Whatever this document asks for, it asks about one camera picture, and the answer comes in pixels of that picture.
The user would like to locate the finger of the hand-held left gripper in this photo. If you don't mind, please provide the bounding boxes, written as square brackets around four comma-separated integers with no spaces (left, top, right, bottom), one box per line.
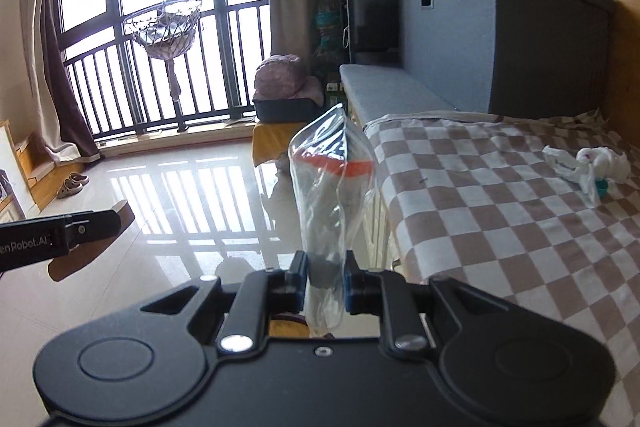
[62,209,124,253]

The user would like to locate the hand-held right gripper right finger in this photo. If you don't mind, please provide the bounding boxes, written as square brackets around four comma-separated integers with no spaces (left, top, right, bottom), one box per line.
[344,251,509,354]

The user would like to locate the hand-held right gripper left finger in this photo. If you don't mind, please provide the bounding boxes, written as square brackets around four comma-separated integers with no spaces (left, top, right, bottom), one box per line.
[140,251,309,354]

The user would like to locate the yellow bin with brown rim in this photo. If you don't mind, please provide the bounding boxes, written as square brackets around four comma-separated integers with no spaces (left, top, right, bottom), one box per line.
[270,313,307,338]

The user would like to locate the clear plastic zip bag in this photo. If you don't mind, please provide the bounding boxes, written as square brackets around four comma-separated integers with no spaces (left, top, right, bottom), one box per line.
[287,102,374,338]

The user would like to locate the wooden step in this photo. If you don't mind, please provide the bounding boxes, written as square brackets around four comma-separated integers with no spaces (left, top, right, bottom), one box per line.
[15,131,101,213]

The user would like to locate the white framed board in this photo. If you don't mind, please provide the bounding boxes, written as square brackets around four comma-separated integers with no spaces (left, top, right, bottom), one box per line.
[0,119,26,219]

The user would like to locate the brown curtain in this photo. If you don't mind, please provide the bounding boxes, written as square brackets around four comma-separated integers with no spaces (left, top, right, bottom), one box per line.
[40,0,101,158]

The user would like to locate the black balcony railing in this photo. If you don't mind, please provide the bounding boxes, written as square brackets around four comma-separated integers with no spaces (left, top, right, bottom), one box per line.
[62,1,274,143]

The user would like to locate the brown white checkered blanket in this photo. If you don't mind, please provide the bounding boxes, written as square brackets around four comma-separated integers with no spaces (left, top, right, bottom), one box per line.
[362,109,640,427]

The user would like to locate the yellow cloth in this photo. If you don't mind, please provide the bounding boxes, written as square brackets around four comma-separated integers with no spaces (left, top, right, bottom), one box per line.
[251,121,301,168]

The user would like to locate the black plastic tray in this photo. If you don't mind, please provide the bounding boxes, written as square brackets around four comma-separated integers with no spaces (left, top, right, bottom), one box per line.
[252,94,321,124]

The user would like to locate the green carton box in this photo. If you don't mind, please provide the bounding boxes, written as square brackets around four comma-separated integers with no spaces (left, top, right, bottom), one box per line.
[322,79,351,113]

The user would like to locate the grey bench cushion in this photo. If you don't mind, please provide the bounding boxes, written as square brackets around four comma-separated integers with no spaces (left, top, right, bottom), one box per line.
[339,63,456,128]

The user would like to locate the hanging macrame basket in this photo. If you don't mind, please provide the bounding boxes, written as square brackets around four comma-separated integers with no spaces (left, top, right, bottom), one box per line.
[122,0,204,103]

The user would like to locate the pink cushion on tray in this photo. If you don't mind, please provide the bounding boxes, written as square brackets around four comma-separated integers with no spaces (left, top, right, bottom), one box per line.
[253,53,324,106]

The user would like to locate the pack of water bottles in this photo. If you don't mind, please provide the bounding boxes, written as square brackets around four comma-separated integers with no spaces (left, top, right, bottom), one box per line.
[312,0,349,68]

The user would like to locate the grey storage box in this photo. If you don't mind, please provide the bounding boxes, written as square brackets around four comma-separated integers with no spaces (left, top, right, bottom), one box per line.
[392,0,616,120]

